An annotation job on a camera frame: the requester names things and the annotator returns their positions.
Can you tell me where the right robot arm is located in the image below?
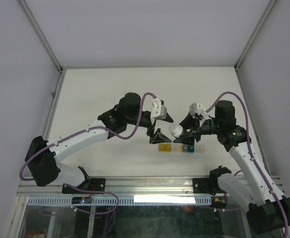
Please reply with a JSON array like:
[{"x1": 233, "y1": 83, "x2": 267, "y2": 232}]
[{"x1": 169, "y1": 100, "x2": 290, "y2": 234}]

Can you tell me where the white pill bottle blue label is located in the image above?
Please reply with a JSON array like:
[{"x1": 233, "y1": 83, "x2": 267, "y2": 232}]
[{"x1": 168, "y1": 123, "x2": 185, "y2": 138}]

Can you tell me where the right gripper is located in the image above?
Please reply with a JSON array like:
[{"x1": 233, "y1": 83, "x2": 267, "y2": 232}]
[{"x1": 172, "y1": 111, "x2": 221, "y2": 146}]

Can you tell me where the white slotted cable duct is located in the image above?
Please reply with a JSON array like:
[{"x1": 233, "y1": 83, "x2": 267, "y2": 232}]
[{"x1": 28, "y1": 195, "x2": 212, "y2": 206}]

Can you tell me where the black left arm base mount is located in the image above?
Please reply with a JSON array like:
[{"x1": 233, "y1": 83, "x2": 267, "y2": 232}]
[{"x1": 62, "y1": 178, "x2": 106, "y2": 194}]

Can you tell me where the weekly pill organizer strip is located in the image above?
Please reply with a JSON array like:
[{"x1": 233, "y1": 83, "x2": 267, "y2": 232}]
[{"x1": 158, "y1": 143, "x2": 207, "y2": 153}]

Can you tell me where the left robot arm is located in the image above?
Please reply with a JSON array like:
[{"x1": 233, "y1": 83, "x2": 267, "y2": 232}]
[{"x1": 22, "y1": 92, "x2": 174, "y2": 193}]

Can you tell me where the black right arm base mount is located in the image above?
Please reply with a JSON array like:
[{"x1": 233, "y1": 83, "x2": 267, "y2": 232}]
[{"x1": 192, "y1": 174, "x2": 236, "y2": 196}]

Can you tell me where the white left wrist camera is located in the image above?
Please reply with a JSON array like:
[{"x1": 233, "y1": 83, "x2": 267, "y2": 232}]
[{"x1": 150, "y1": 97, "x2": 167, "y2": 120}]

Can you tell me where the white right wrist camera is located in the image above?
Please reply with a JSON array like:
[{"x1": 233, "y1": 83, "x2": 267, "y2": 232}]
[{"x1": 189, "y1": 103, "x2": 210, "y2": 124}]

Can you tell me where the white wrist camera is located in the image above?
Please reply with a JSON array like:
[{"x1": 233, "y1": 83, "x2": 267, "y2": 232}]
[
  {"x1": 189, "y1": 103, "x2": 210, "y2": 124},
  {"x1": 150, "y1": 97, "x2": 167, "y2": 120}
]

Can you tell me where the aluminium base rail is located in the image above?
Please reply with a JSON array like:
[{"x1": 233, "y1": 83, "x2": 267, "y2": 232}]
[{"x1": 17, "y1": 176, "x2": 208, "y2": 196}]

